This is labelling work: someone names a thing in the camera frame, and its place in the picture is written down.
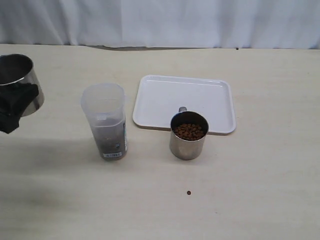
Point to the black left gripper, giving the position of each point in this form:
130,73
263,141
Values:
21,99

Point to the steel cup with kibble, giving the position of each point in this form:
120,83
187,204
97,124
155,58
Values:
188,130

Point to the clear plastic tall container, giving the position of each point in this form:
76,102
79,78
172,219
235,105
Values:
104,107

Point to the white plastic tray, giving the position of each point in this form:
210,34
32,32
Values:
159,98

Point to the white curtain backdrop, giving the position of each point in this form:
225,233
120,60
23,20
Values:
271,24

